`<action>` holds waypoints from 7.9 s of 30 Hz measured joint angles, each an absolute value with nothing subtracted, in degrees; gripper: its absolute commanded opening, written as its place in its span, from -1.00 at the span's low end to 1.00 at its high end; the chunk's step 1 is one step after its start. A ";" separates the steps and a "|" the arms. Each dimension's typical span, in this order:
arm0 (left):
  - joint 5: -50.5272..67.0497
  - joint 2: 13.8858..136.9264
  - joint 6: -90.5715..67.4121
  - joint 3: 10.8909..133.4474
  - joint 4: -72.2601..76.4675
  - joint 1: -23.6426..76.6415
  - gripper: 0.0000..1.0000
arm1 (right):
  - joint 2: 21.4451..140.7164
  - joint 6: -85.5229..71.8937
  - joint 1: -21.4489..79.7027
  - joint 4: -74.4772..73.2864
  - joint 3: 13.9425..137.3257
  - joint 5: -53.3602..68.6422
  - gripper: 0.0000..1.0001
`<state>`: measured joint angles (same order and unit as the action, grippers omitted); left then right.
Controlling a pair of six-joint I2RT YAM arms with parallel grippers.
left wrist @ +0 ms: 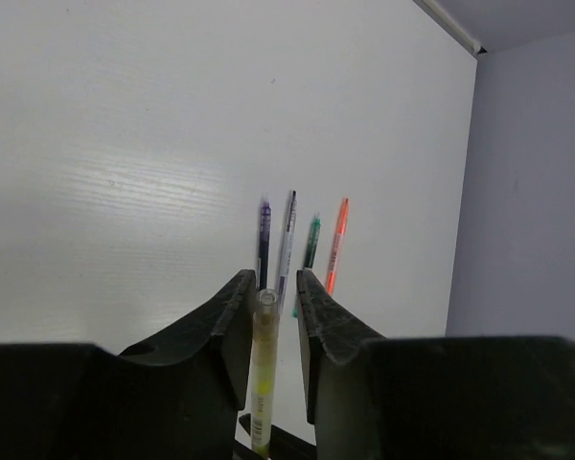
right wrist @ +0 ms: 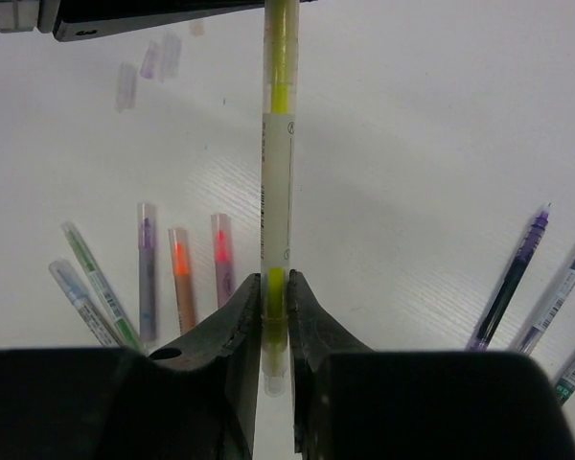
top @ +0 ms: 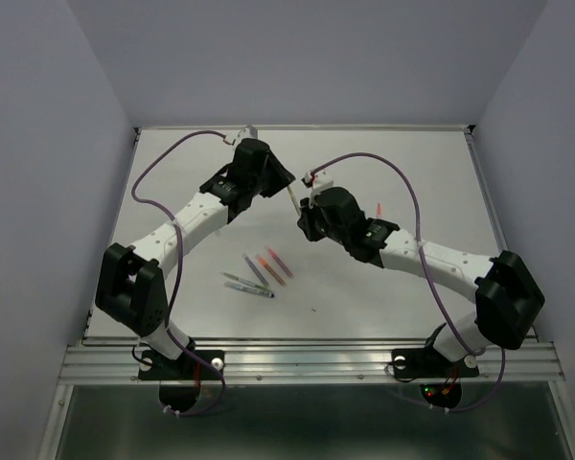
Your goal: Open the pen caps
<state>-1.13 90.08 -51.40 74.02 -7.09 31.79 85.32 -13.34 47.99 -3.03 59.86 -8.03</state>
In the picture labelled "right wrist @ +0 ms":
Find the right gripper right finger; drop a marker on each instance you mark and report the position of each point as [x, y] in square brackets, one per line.
[352, 402]

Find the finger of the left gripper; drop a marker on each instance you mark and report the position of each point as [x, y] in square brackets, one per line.
[80, 20]

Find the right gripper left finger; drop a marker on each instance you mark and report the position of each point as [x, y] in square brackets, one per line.
[194, 398]

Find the clear pen cap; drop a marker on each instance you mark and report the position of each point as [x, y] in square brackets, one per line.
[170, 58]
[126, 88]

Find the purple tinted pen cap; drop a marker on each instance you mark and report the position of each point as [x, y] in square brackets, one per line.
[150, 61]

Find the dark purple gel pen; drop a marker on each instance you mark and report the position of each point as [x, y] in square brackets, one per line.
[487, 326]

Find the orange red highlighter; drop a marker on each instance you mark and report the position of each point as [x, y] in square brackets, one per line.
[182, 277]

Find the pink highlighter pen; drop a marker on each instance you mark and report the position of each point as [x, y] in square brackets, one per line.
[223, 257]

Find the yellow highlighter pen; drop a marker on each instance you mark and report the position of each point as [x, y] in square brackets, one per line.
[281, 39]

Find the purple pen white label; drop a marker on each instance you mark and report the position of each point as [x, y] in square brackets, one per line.
[546, 310]

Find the green gel pen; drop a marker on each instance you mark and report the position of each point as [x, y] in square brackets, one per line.
[565, 384]

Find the blue clear pen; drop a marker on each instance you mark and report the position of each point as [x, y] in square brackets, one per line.
[78, 295]

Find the green clear pen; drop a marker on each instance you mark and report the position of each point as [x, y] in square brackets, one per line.
[102, 288]

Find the light purple pen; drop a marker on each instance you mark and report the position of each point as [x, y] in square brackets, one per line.
[147, 273]

